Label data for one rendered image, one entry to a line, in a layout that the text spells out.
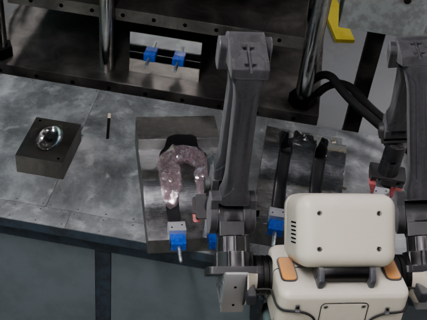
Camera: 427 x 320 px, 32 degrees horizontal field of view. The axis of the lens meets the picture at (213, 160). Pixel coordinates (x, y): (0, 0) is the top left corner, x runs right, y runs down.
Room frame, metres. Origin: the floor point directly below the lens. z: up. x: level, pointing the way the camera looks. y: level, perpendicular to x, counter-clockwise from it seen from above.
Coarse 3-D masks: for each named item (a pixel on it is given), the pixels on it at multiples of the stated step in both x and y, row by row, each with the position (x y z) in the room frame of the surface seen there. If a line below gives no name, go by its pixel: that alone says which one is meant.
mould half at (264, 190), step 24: (264, 144) 1.84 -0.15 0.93; (312, 144) 1.87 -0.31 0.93; (336, 144) 1.89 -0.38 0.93; (264, 168) 1.77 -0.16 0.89; (336, 168) 1.79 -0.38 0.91; (264, 192) 1.67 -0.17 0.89; (288, 192) 1.68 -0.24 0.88; (336, 192) 1.71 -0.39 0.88; (264, 216) 1.56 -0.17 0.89; (264, 240) 1.53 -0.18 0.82
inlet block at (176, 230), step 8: (168, 224) 1.49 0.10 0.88; (176, 224) 1.49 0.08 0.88; (184, 224) 1.50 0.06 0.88; (168, 232) 1.47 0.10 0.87; (176, 232) 1.47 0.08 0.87; (184, 232) 1.47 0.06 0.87; (176, 240) 1.44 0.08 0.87; (184, 240) 1.45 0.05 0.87; (176, 248) 1.43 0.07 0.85; (184, 248) 1.43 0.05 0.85
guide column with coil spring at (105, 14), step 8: (104, 0) 2.34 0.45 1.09; (112, 0) 2.36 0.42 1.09; (104, 8) 2.34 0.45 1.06; (112, 8) 2.36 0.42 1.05; (104, 16) 2.34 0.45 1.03; (112, 16) 2.36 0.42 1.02; (104, 24) 2.34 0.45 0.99; (112, 24) 2.36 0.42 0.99; (104, 32) 2.34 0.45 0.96; (112, 32) 2.36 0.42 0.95; (104, 40) 2.34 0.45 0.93; (112, 40) 2.36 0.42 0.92; (104, 48) 2.34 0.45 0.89; (112, 48) 2.36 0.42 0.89; (104, 56) 2.34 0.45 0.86; (112, 56) 2.36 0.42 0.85; (104, 64) 2.34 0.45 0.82; (112, 64) 2.36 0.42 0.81
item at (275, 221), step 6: (270, 210) 1.56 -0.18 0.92; (276, 210) 1.56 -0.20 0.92; (282, 210) 1.57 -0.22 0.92; (270, 216) 1.54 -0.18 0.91; (276, 216) 1.54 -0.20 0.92; (282, 216) 1.54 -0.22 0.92; (270, 222) 1.53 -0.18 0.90; (276, 222) 1.53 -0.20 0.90; (282, 222) 1.53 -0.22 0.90; (270, 228) 1.50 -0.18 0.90; (276, 228) 1.51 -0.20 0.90; (282, 228) 1.51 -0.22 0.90; (270, 234) 1.50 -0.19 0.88; (276, 234) 1.50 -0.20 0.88
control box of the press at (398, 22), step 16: (352, 0) 2.39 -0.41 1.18; (368, 0) 2.39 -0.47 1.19; (384, 0) 2.38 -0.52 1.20; (400, 0) 2.38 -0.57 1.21; (416, 0) 2.37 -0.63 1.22; (352, 16) 2.39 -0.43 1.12; (368, 16) 2.38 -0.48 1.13; (384, 16) 2.38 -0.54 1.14; (400, 16) 2.38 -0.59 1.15; (416, 16) 2.37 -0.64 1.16; (368, 32) 2.46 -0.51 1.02; (384, 32) 2.38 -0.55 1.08; (400, 32) 2.38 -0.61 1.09; (416, 32) 2.37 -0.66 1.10; (368, 48) 2.43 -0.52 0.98; (368, 64) 2.43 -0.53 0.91; (368, 80) 2.43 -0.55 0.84; (368, 96) 2.43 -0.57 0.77; (352, 112) 2.43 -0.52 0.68; (352, 128) 2.43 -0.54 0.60
